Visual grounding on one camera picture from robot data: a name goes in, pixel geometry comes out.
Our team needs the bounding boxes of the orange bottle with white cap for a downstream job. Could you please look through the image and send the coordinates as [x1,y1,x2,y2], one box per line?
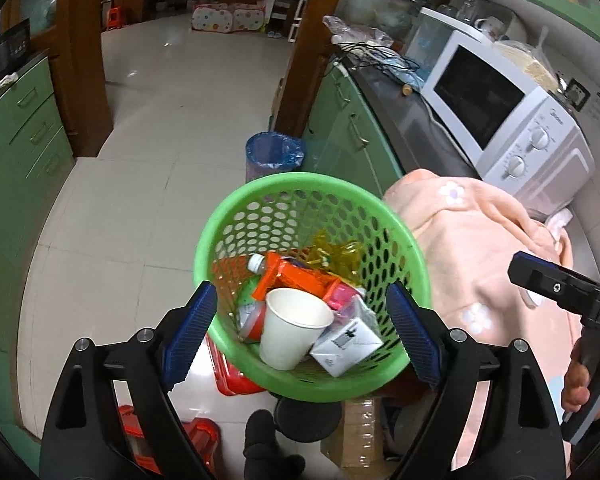
[247,252,343,303]

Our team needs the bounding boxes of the green drawer cabinet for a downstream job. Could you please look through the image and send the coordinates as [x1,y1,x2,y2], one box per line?
[0,52,76,356]

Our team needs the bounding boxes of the black round stool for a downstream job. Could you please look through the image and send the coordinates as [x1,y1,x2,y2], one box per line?
[274,395,343,443]

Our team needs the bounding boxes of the pink flower print blanket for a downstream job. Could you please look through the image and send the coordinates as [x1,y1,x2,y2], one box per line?
[382,169,596,480]

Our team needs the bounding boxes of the red snack packet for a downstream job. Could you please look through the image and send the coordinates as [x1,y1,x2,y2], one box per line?
[211,256,253,291]

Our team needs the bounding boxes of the black cables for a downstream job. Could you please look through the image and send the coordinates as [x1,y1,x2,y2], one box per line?
[335,42,421,73]

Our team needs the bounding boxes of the plastic bag of food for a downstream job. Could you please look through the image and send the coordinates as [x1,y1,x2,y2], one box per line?
[492,27,563,93]

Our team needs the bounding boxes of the person's right hand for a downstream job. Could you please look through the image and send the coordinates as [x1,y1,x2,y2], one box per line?
[561,342,600,421]

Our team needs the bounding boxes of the cardboard box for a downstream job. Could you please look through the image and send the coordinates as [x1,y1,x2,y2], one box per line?
[321,397,386,468]

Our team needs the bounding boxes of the green plastic mesh basket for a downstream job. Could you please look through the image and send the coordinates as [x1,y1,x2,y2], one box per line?
[194,172,432,403]

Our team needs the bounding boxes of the red cartoon print paper cup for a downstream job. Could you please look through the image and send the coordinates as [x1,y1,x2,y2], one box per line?
[237,300,270,343]

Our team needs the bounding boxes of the pink white small cloth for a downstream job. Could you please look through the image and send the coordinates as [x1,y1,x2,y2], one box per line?
[545,209,574,241]

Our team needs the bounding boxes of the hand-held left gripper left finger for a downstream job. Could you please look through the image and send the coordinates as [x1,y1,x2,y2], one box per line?
[39,280,218,480]

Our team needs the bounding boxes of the white shelf rack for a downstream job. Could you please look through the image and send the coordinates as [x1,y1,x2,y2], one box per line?
[267,0,311,41]

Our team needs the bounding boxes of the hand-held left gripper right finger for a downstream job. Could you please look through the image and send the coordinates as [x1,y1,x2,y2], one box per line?
[386,282,566,480]

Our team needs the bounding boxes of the polka dot play tent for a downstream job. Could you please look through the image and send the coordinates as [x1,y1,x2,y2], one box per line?
[190,2,266,33]

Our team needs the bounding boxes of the white microwave oven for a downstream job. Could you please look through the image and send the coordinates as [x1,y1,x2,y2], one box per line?
[420,27,597,211]

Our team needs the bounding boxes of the white mug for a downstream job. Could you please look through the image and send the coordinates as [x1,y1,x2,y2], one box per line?
[475,16,511,43]

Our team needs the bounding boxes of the white paper cup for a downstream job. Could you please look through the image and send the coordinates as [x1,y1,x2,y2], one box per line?
[259,287,336,372]

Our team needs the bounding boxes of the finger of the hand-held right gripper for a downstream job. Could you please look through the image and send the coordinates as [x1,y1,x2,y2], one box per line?
[507,251,600,313]

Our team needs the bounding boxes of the clear plastic bag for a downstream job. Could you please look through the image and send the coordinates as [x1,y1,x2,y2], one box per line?
[322,15,396,46]

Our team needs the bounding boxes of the red plastic container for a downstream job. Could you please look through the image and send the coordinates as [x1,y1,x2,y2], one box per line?
[117,404,161,476]
[205,332,266,397]
[182,417,221,480]

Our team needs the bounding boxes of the wall socket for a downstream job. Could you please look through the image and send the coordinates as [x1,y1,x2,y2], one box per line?
[562,77,591,111]

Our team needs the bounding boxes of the blue lined trash bin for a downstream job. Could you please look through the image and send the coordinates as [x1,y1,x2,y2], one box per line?
[245,131,306,183]

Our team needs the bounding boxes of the wooden pillar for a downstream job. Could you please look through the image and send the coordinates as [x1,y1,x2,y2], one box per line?
[57,0,114,158]
[272,0,356,136]

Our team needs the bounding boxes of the white drink carton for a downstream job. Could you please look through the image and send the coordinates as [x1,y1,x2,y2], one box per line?
[310,295,383,378]

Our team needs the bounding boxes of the light blue cloth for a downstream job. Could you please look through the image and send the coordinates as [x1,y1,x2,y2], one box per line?
[380,57,426,88]

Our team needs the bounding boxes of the yellow crinkled wrapper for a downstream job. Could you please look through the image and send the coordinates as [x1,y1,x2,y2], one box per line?
[300,230,368,286]

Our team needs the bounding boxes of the green counter cabinet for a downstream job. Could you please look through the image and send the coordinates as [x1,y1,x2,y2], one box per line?
[302,62,406,196]

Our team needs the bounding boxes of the pink snack packet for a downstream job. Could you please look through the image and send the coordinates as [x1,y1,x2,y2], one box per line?
[325,282,366,311]

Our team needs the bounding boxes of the black cooktop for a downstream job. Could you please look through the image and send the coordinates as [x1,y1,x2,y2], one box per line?
[0,17,33,86]

